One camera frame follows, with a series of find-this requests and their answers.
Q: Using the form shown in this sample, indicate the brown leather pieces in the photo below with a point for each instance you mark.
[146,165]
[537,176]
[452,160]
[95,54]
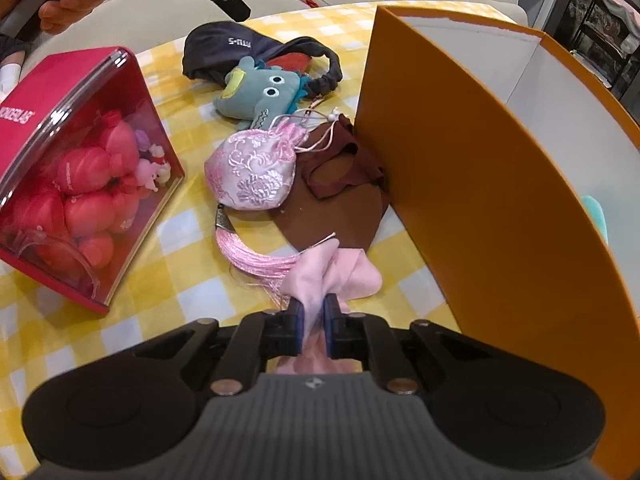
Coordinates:
[339,189]

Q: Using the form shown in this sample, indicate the navy blue cap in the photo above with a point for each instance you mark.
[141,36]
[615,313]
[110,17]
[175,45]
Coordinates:
[212,50]

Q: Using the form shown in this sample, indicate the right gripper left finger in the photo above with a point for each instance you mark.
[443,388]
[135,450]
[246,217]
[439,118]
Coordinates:
[249,346]

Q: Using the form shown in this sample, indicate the red Wonderlab box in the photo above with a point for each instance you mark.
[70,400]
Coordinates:
[86,169]

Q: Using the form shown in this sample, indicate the orange cardboard box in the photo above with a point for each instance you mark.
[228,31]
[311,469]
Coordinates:
[490,134]

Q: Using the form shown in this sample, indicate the red corduroy cloth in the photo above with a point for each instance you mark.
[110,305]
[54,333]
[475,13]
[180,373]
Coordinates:
[292,62]

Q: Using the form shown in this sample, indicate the teal monster plush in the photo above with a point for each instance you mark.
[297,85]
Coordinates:
[255,94]

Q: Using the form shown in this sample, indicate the pink embroidered pouch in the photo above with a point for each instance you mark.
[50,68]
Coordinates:
[254,170]

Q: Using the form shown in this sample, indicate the black shelf rack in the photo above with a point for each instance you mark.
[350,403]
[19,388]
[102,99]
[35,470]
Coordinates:
[606,39]

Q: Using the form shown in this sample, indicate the teal plush bag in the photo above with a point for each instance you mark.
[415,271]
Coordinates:
[596,214]

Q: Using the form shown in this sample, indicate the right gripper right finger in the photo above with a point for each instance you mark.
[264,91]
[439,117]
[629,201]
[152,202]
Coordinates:
[368,339]

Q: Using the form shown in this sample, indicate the yellow checkered tablecloth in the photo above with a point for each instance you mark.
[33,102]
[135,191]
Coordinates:
[179,275]

